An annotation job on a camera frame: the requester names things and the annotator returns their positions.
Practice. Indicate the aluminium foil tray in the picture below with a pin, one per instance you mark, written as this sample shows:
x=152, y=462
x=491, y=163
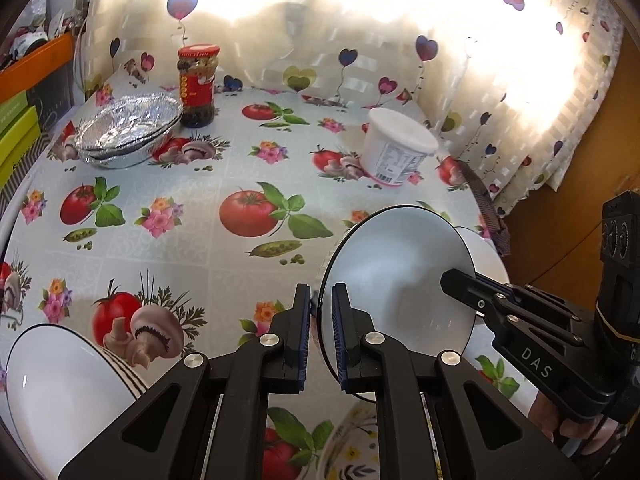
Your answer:
x=125, y=160
x=125, y=120

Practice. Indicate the heart print curtain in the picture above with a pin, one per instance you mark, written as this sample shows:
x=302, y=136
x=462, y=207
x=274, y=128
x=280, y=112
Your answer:
x=350, y=20

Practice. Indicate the vegetable print tablecloth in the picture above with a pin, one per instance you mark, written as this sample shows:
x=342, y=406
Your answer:
x=200, y=260

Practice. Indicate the red label glass jar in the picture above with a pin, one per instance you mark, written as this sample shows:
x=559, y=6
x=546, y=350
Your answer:
x=197, y=90

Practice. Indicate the white plastic tub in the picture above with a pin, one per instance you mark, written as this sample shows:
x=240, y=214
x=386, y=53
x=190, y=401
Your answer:
x=395, y=155

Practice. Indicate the lime green cardboard box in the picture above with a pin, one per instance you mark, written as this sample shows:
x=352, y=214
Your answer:
x=17, y=145

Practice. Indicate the person's right hand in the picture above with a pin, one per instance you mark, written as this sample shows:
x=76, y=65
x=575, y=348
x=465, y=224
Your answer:
x=545, y=415

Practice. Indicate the brown wooden cabinet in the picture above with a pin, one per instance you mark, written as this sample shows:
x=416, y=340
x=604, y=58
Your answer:
x=560, y=220

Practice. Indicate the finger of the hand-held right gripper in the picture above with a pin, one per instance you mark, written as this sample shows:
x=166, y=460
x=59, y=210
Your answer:
x=550, y=306
x=460, y=285

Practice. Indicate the orange plastic box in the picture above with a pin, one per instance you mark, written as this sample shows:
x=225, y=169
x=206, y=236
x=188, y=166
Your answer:
x=35, y=67

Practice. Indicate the white ribbed bowl black rim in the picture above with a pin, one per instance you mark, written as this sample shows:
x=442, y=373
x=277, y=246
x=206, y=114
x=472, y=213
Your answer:
x=487, y=265

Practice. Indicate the white black-rimmed plate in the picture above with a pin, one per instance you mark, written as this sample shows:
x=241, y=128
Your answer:
x=395, y=260

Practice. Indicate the floral patterned bowl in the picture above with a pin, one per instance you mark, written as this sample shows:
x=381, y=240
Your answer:
x=350, y=445

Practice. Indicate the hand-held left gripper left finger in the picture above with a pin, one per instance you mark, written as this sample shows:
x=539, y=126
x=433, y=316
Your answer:
x=300, y=340

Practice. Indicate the light green long box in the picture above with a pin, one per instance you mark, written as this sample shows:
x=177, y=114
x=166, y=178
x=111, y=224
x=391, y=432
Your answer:
x=12, y=102

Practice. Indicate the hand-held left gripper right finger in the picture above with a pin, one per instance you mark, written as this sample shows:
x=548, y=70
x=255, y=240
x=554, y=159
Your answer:
x=341, y=340

